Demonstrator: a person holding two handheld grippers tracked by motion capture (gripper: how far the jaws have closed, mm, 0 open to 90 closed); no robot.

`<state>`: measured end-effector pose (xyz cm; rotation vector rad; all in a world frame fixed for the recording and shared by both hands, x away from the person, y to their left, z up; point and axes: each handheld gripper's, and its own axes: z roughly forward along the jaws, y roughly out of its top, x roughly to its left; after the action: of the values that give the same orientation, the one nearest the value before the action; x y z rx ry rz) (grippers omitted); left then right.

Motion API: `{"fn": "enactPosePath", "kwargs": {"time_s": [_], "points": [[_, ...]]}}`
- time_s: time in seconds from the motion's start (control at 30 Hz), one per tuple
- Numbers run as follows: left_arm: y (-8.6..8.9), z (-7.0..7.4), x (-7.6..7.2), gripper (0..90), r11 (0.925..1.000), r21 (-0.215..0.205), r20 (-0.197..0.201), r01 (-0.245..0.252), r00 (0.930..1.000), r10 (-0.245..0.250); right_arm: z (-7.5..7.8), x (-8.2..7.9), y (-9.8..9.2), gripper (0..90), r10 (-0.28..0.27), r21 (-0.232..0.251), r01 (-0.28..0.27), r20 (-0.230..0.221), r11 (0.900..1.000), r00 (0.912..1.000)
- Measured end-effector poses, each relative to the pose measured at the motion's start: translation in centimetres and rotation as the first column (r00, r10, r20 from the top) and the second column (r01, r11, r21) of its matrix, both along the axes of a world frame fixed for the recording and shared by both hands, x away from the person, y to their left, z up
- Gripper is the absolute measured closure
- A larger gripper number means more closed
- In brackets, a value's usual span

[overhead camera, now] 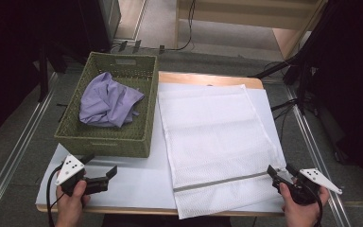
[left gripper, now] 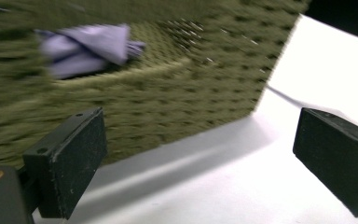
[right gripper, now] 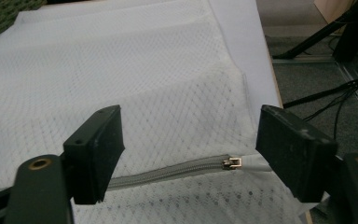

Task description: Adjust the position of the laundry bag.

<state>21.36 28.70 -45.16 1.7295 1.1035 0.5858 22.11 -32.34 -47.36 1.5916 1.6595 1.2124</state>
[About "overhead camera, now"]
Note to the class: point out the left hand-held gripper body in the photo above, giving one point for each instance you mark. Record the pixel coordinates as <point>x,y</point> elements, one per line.
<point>70,168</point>

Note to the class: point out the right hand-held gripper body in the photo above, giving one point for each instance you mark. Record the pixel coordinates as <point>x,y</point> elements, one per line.
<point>318,179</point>

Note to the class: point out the green woven basket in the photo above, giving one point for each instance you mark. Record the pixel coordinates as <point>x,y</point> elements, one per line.
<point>107,145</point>

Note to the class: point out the lavender shirt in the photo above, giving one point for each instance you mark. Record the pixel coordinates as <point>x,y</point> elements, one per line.
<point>107,101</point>

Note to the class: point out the white mesh laundry bag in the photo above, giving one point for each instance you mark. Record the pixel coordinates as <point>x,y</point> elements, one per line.
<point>214,132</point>

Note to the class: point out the person's left hand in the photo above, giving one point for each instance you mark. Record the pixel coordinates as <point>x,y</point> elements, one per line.
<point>71,205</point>

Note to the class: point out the person's right hand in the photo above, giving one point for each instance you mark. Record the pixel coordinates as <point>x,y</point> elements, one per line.
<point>302,216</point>

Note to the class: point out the black stand leg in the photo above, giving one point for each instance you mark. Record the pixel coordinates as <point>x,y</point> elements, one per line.
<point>274,70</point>

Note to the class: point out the black curtain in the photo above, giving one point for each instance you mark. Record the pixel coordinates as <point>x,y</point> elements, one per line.
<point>353,78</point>
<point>9,47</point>

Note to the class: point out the grey cabinet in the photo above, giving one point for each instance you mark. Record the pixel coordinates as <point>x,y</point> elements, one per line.
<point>110,19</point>

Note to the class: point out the metal floor rail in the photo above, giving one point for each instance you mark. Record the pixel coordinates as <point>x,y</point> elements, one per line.
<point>15,148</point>
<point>315,151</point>

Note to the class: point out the light wooden shelf frame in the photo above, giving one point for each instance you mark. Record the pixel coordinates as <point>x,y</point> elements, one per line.
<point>249,15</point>

